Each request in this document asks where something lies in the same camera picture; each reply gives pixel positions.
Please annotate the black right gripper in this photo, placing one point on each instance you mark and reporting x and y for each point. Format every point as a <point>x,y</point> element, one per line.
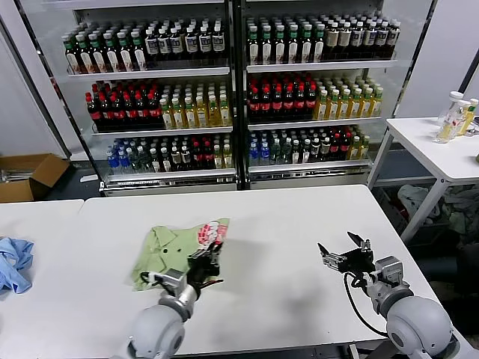
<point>355,261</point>

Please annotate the grey metal parts bundle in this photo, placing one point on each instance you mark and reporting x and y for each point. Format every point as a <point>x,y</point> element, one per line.
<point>15,175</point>

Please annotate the small cola bottle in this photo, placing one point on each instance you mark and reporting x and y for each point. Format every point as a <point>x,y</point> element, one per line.
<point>345,146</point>
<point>208,154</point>
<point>335,147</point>
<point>197,155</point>

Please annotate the white side table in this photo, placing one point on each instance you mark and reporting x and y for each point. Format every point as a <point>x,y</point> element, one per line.
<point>419,146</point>

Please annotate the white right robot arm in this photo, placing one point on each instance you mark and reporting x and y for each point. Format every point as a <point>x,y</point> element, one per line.
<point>419,325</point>

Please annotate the pale whitish cloth pile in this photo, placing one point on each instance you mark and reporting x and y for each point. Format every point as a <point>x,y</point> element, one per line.
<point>409,196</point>

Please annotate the clear bottle red label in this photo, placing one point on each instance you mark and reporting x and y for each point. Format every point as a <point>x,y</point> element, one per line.
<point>451,119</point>

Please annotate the small dark drink bottle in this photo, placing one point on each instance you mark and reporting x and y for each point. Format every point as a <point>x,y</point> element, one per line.
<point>165,159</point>
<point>153,160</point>
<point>316,150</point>
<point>326,149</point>
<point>175,159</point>
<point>185,158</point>
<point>306,151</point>

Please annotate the small yellow tea bottle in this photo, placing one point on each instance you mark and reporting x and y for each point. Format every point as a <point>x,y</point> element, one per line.
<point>365,147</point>
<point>355,148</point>
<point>218,156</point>
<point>228,155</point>

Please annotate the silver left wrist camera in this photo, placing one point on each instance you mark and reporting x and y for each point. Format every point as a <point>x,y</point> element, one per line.
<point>170,279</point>

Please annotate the light green shirt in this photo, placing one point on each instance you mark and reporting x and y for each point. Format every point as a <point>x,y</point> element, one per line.
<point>161,254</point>

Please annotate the brown cardboard box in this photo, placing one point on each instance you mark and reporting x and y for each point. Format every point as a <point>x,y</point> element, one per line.
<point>45,168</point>

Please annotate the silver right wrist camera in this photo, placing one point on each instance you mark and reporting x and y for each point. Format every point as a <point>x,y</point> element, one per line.
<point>389,272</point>

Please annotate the open beverage display cabinet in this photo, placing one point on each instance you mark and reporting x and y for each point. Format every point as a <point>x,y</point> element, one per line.
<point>239,149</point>

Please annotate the dark drink bottle beige label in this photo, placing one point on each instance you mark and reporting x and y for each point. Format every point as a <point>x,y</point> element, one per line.
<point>332,42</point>
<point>345,41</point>

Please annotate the small blue water bottle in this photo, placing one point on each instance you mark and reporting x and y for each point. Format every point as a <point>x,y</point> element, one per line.
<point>265,154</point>
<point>111,162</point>
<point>122,162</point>
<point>254,155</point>

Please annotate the dark drink bottle blue label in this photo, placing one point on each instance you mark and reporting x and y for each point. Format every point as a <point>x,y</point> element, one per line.
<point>205,43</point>
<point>382,39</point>
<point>164,45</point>
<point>393,38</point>
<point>191,43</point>
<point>218,42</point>
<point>151,45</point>
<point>369,39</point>
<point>357,40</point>
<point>176,44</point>

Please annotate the light blue crumpled cloth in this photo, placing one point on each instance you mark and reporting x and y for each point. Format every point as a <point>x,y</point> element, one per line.
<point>16,261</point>

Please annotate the pale green cloth pile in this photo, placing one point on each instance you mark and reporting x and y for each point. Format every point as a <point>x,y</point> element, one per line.
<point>462,217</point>

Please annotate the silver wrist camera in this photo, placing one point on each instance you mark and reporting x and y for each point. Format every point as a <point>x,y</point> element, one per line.
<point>389,272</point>
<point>170,279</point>

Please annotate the green cap red tea bottle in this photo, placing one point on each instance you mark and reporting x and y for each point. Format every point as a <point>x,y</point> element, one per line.
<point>98,54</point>
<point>280,45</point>
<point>125,53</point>
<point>71,56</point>
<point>253,46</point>
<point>84,55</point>
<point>111,54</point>
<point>293,45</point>
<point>138,52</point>
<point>319,43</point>
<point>307,44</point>
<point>266,46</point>

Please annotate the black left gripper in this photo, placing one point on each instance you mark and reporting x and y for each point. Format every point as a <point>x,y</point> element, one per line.
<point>204,269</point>

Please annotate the red cap cola bottle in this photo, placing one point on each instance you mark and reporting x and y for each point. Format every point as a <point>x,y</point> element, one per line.
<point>93,111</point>
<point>289,102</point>
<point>117,111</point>
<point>142,110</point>
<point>105,111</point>
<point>312,101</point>
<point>266,103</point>
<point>277,103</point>
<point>130,110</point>
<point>154,109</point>
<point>254,104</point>
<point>301,101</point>

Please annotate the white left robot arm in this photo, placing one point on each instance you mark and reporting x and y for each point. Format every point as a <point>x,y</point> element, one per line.
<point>157,333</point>

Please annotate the white paper scrap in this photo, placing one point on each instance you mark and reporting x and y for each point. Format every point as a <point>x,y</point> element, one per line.
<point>87,178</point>

